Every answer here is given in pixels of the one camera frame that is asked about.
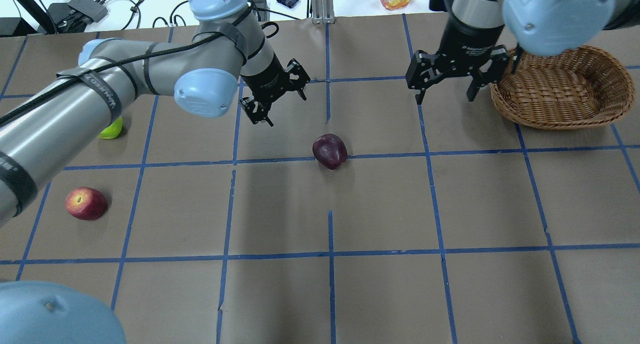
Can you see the black monitor stand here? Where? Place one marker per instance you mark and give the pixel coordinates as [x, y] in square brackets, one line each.
[37, 10]

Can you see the aluminium frame post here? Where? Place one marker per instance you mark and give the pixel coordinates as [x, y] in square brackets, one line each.
[322, 12]

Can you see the black power adapter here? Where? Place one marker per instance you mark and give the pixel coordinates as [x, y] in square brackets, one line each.
[260, 10]

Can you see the dark red apple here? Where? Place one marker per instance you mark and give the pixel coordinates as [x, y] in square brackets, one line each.
[330, 151]

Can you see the red yellow apple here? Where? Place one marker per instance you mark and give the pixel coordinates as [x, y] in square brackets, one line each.
[86, 203]

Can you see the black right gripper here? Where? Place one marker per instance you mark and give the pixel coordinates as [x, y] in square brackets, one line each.
[468, 42]

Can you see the green apple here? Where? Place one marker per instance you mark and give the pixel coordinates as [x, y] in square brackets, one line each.
[113, 130]

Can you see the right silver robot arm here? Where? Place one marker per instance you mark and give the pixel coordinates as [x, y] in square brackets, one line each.
[542, 27]

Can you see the woven wicker basket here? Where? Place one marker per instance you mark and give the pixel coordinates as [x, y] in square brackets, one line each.
[581, 88]

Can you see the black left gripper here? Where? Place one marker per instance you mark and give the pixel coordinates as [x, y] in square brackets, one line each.
[265, 74]

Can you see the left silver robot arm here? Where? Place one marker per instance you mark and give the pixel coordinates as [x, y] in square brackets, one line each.
[40, 137]

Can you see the black usb hub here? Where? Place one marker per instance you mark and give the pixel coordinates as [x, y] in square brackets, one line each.
[90, 9]

